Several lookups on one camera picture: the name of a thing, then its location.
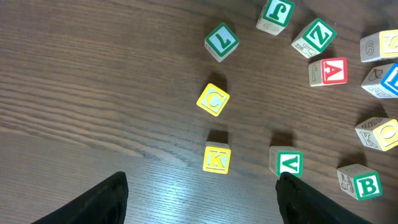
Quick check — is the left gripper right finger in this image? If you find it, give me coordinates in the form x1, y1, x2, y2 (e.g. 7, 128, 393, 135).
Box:
275, 172, 370, 224

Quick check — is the blue L block left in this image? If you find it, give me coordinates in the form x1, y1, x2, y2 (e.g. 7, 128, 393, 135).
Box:
361, 63, 397, 99

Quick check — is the yellow block top middle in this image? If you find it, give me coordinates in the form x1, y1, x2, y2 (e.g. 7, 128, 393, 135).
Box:
359, 29, 398, 62

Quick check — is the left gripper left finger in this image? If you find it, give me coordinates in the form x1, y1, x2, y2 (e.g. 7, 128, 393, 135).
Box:
32, 171, 129, 224

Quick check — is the red A block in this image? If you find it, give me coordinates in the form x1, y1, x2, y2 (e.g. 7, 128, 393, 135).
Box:
308, 57, 348, 86

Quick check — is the green J block far left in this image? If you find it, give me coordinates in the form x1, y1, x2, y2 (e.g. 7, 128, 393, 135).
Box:
256, 0, 295, 35

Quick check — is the yellow K block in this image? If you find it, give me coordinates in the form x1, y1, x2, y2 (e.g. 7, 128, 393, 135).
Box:
203, 141, 231, 174

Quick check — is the green B block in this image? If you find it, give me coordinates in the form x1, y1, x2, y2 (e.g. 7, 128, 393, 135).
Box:
336, 164, 383, 200

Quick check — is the green L block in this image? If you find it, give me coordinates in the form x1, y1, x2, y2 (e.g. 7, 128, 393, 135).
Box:
205, 22, 239, 62

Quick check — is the green V block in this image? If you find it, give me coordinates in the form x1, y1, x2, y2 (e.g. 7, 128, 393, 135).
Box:
269, 146, 303, 177

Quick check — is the green Z block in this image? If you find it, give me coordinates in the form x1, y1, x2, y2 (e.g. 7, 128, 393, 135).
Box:
291, 18, 336, 58

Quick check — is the yellow block centre left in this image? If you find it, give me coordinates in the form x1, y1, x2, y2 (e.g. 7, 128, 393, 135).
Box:
354, 117, 397, 151

